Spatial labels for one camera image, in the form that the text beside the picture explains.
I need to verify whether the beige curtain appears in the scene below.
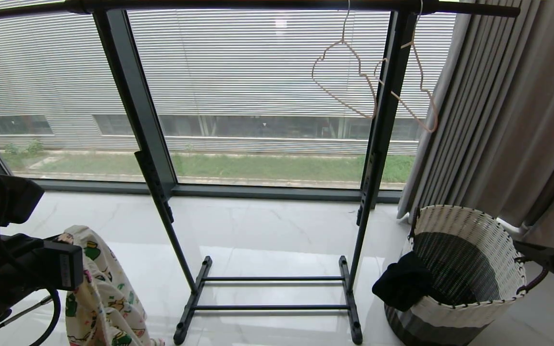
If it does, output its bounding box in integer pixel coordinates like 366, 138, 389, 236
396, 0, 554, 230

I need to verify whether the black garment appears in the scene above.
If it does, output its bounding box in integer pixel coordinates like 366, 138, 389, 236
372, 251, 435, 312

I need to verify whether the black cable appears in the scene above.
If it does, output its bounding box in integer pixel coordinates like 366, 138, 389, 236
26, 287, 62, 346

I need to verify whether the black clothes rack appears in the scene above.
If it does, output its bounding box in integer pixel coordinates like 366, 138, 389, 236
0, 0, 521, 346

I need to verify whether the window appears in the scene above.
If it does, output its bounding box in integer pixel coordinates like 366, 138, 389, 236
0, 0, 457, 205

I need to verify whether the pink clothes hanger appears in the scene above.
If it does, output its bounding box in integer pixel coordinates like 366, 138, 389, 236
373, 0, 440, 134
312, 0, 379, 120

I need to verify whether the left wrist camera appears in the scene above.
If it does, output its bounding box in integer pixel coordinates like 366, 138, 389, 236
0, 175, 45, 227

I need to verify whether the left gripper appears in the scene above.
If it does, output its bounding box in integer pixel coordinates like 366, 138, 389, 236
0, 235, 85, 309

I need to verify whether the white laundry basket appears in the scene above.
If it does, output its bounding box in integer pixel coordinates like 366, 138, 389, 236
384, 205, 551, 346

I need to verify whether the cream printed garment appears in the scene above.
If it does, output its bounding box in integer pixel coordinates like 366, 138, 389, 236
62, 224, 165, 346

